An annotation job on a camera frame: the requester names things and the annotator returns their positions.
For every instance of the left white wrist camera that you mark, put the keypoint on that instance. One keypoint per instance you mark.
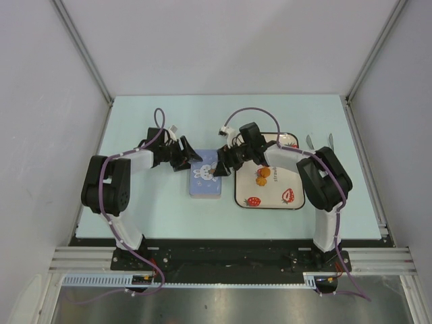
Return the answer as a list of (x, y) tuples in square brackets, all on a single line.
[(170, 134)]

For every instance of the aluminium frame post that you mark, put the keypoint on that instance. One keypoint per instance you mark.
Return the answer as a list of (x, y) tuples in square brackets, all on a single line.
[(378, 45), (78, 42)]

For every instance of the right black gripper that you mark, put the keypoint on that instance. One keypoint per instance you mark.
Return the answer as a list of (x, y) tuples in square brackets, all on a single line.
[(226, 154)]

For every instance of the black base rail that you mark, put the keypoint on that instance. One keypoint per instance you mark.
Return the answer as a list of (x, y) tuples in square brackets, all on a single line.
[(182, 263)]

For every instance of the strawberry pattern tray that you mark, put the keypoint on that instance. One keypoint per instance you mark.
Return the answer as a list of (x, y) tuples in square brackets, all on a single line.
[(283, 189)]

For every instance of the orange flower cookie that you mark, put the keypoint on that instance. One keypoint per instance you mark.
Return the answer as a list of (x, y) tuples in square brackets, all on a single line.
[(261, 181)]

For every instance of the brown round cookie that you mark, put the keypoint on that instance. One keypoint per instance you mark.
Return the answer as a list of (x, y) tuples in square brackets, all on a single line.
[(265, 172)]

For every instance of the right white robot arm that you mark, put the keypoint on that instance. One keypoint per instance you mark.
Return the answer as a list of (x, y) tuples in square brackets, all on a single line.
[(324, 180)]

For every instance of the metal tongs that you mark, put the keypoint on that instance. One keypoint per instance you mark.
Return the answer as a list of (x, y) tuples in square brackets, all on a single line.
[(316, 143)]

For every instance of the aluminium frame post right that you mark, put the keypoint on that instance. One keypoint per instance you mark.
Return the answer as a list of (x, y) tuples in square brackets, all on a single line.
[(378, 45)]

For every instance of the silver tin lid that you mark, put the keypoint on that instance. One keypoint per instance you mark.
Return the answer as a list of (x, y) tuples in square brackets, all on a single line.
[(203, 183)]

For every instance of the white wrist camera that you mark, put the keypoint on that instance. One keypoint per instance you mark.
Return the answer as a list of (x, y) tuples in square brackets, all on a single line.
[(170, 134), (228, 133)]

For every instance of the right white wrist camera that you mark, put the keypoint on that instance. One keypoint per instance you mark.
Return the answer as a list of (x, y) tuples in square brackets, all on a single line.
[(228, 133)]

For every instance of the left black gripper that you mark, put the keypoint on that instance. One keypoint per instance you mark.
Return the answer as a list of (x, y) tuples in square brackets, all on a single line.
[(187, 153)]

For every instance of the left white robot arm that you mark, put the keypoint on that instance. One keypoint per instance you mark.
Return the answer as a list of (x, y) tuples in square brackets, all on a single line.
[(106, 188)]

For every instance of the aluminium frame post left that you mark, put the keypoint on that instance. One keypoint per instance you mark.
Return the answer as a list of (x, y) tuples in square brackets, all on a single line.
[(78, 42)]

